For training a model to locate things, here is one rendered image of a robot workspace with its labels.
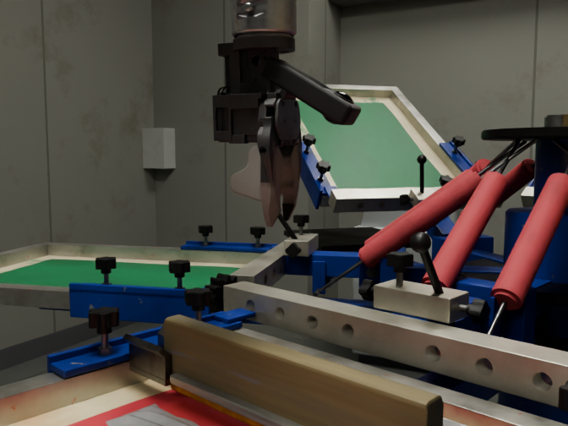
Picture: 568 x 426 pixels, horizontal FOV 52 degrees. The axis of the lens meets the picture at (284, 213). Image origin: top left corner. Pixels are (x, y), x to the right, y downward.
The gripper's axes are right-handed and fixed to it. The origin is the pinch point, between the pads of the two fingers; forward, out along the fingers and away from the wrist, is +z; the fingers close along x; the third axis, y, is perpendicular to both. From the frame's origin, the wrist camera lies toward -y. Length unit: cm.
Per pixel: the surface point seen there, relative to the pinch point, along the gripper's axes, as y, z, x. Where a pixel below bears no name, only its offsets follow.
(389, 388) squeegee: -15.6, 13.4, 13.8
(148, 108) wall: 240, -26, -317
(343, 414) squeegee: -11.1, 17.1, 13.0
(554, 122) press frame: -32, -10, -70
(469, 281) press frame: -18.2, 16.9, -39.5
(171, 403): 14.2, 24.4, 4.2
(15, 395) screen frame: 28.1, 20.5, 15.4
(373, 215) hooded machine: 55, 43, -275
